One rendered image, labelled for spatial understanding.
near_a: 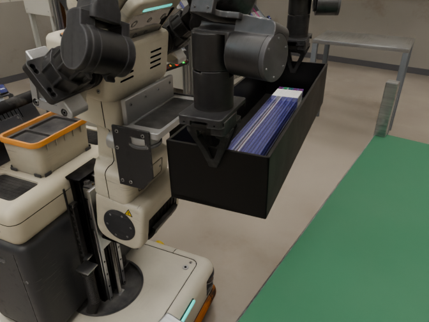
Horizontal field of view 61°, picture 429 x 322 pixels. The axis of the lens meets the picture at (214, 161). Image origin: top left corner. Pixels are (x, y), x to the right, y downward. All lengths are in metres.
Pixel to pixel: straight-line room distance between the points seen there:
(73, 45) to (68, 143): 0.60
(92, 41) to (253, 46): 0.29
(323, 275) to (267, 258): 1.39
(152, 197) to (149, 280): 0.55
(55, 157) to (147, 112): 0.38
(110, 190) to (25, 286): 0.41
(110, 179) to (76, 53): 0.42
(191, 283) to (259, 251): 0.64
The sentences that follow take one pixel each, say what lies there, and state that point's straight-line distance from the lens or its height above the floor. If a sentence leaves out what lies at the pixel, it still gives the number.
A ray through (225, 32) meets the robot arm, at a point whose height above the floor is 1.30.
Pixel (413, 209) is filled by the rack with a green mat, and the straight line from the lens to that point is 0.82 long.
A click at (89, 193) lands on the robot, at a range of 1.12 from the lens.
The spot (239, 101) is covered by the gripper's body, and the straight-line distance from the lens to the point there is 0.55.
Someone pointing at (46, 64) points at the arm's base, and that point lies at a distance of 0.75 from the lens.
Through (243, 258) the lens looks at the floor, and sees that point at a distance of 1.98.
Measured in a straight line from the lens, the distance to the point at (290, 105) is 0.93.
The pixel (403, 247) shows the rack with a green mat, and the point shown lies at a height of 0.95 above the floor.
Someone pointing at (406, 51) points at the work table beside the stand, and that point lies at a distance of 3.04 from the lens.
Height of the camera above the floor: 1.38
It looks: 30 degrees down
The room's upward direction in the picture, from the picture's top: straight up
